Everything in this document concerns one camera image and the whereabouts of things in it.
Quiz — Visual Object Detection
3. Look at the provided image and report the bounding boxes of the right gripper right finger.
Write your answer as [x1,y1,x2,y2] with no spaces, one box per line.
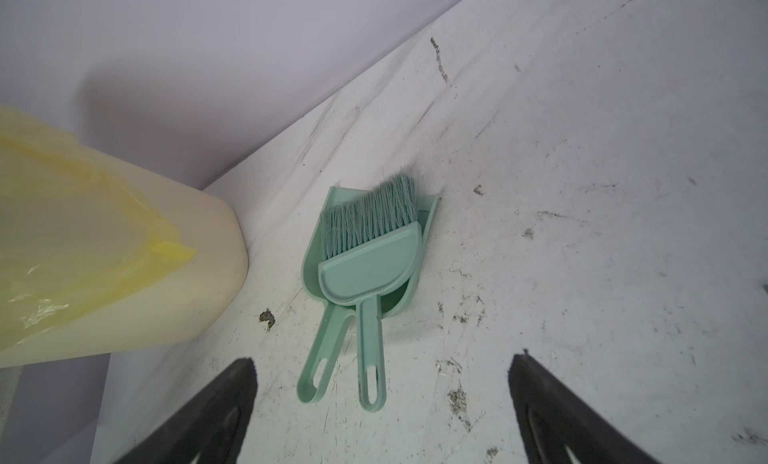
[508,353,657,463]

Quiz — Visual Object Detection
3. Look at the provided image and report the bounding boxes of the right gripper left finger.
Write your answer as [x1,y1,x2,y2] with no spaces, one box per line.
[118,358,258,464]

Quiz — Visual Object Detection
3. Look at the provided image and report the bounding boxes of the green plastic dustpan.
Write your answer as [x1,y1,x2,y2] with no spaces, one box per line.
[297,186,440,403]

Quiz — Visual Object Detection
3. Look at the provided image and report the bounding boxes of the green hand brush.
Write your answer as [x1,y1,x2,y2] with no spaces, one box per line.
[318,172,422,412]

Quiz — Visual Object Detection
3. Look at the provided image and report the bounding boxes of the small dark debris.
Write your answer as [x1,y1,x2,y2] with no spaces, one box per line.
[259,309,276,331]

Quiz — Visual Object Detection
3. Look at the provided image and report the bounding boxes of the yellow lined trash bin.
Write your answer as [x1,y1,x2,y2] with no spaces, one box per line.
[1,106,248,368]

